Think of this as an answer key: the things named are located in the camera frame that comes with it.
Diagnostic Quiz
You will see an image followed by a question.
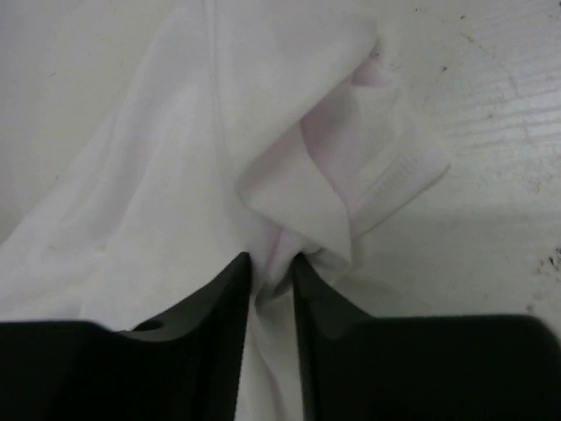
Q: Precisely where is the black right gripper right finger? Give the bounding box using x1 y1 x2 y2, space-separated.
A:
291 258 560 420

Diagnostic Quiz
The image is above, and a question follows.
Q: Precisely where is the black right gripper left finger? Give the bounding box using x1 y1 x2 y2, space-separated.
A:
1 253 251 420

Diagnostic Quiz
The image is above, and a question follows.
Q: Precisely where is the white tank top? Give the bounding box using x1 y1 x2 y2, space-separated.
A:
1 1 449 420

